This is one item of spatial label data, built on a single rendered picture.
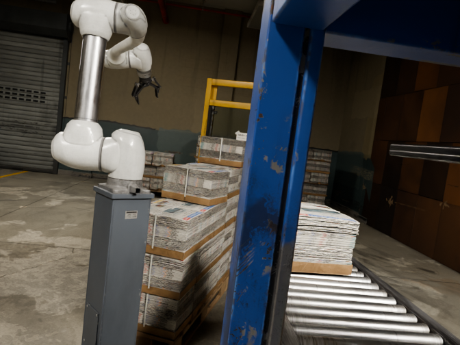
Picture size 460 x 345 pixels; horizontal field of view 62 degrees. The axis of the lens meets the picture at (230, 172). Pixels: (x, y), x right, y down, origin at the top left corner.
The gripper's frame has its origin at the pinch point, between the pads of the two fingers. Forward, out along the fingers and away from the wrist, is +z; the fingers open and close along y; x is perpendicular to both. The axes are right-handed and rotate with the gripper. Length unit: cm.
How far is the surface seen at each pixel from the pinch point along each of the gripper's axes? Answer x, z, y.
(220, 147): -16, 65, 53
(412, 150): -170, -146, -30
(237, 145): -23, 60, 64
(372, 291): -176, -46, 11
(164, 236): -90, 12, -34
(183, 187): -53, 36, -2
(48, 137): 491, 508, -54
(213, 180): -63, 26, 16
